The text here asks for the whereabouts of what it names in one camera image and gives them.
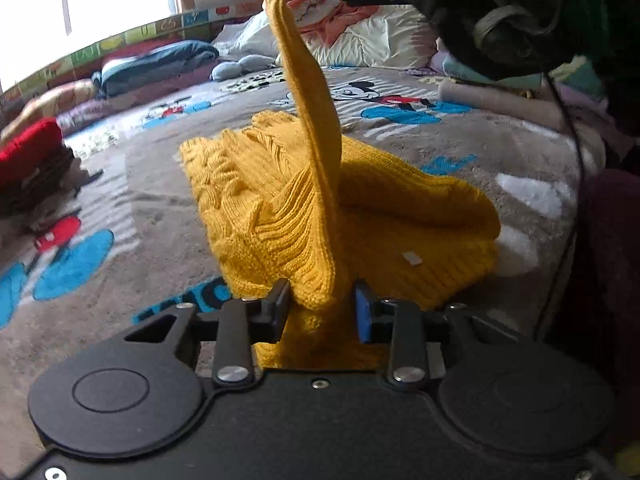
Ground light blue plush toy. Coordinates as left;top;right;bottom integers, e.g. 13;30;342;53
210;54;278;82

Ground stack of pastel folded clothes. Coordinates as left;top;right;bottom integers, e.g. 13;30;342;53
430;50;626;161

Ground purple quilt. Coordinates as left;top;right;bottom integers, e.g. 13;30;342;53
55;67;221;136

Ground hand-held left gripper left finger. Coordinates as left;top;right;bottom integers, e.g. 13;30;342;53
124;277;293;388

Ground pink quilt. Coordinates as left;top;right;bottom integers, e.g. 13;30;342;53
287;0;381;46

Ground patterned cream pillow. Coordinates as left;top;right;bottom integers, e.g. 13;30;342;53
0;79;101;146

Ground white pillow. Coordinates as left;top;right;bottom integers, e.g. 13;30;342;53
210;10;281;58

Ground person's dark maroon clothing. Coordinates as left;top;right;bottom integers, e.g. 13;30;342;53
540;170;640;461

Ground printed cartoon blanket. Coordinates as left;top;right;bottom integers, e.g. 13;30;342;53
0;62;601;411

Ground colourful picture foam board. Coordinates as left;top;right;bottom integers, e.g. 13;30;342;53
0;0;266;106

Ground beige folded garment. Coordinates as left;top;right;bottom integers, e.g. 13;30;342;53
15;157;105;235

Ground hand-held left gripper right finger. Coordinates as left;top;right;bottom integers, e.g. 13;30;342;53
354;282;506;388

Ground yellow knit sweater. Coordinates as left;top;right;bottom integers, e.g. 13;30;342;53
179;0;502;371

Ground black cable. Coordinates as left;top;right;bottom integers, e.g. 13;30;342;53
532;72;588;341

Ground blue folded blanket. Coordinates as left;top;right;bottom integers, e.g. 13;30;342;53
92;40;221;98

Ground white quilt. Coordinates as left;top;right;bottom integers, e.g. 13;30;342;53
300;4;441;68

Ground dark striped folded garment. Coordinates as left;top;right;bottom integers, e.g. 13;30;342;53
0;147;83;216

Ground person's right hand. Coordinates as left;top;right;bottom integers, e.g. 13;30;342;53
400;0;568;78

